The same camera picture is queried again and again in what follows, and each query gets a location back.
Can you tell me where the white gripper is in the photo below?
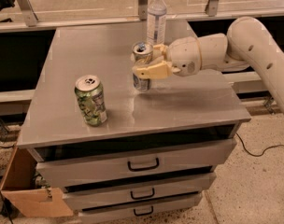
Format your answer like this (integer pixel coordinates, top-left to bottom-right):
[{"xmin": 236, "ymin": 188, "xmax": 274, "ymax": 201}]
[{"xmin": 132, "ymin": 36, "xmax": 202, "ymax": 79}]

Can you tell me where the silver blue redbull can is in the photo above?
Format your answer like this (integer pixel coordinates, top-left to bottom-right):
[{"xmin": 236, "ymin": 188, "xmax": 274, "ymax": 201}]
[{"xmin": 132, "ymin": 41, "xmax": 153, "ymax": 91}]

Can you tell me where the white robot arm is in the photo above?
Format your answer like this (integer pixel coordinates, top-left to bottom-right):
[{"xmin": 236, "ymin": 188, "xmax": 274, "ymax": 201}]
[{"xmin": 133, "ymin": 17, "xmax": 284, "ymax": 114}]

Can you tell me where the green camouflage soda can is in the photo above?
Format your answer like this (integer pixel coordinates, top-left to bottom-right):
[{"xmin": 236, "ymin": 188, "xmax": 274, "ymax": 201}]
[{"xmin": 75, "ymin": 75, "xmax": 107, "ymax": 126}]

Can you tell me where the clear plastic water bottle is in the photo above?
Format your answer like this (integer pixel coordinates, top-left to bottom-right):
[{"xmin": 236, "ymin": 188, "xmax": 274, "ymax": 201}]
[{"xmin": 147, "ymin": 0, "xmax": 167, "ymax": 45}]

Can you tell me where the grey drawer cabinet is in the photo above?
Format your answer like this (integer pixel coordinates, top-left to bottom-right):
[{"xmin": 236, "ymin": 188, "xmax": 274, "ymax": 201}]
[{"xmin": 16, "ymin": 18, "xmax": 252, "ymax": 224}]

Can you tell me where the middle grey drawer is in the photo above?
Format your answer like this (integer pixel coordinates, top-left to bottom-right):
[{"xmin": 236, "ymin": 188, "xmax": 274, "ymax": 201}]
[{"xmin": 64, "ymin": 168, "xmax": 216, "ymax": 210}]

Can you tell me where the grey drawer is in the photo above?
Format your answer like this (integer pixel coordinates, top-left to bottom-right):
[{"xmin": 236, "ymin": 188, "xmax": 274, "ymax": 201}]
[
  {"xmin": 64, "ymin": 168, "xmax": 216, "ymax": 210},
  {"xmin": 36, "ymin": 138, "xmax": 236, "ymax": 188},
  {"xmin": 78, "ymin": 192, "xmax": 202, "ymax": 224}
]

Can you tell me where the top grey drawer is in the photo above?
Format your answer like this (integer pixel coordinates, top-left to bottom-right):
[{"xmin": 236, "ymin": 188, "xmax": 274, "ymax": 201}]
[{"xmin": 36, "ymin": 138, "xmax": 236, "ymax": 188}]

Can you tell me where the bottom grey drawer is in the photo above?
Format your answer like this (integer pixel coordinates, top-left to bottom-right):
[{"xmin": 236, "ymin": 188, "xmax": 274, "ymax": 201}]
[{"xmin": 78, "ymin": 192, "xmax": 202, "ymax": 224}]

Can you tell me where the brown cardboard box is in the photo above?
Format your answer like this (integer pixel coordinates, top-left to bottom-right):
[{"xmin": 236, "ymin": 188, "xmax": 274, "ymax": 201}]
[{"xmin": 1, "ymin": 147, "xmax": 74, "ymax": 217}]

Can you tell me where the metal railing post right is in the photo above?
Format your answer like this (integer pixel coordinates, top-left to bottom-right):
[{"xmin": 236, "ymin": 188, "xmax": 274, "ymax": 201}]
[{"xmin": 205, "ymin": 0, "xmax": 219, "ymax": 17}]

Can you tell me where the metal railing post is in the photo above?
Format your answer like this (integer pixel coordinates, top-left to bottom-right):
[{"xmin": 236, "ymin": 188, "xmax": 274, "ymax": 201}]
[
  {"xmin": 205, "ymin": 0, "xmax": 219, "ymax": 17},
  {"xmin": 138, "ymin": 0, "xmax": 148, "ymax": 21},
  {"xmin": 16, "ymin": 0, "xmax": 38, "ymax": 27}
]

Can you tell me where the metal railing post middle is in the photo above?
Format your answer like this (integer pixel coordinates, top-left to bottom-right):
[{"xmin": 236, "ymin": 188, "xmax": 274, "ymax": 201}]
[{"xmin": 138, "ymin": 0, "xmax": 148, "ymax": 21}]

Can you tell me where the metal railing post left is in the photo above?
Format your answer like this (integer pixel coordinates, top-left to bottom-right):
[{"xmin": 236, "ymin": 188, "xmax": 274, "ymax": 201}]
[{"xmin": 16, "ymin": 0, "xmax": 38, "ymax": 27}]

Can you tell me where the black floor cable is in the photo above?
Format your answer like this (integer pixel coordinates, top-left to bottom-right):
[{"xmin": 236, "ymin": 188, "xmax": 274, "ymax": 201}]
[{"xmin": 234, "ymin": 132, "xmax": 284, "ymax": 158}]

